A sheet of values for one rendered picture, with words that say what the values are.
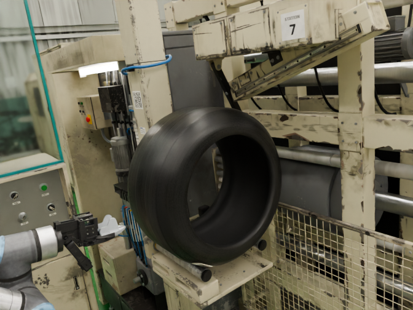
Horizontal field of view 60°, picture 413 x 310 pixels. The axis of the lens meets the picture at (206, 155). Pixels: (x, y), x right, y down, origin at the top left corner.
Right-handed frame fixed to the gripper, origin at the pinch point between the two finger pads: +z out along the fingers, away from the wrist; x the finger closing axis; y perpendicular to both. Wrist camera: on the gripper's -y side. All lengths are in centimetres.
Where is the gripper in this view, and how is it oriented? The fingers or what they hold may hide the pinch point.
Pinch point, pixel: (121, 229)
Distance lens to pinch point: 119.0
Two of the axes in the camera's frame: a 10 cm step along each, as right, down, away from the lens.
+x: -6.0, -1.3, 7.9
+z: 8.0, -1.3, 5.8
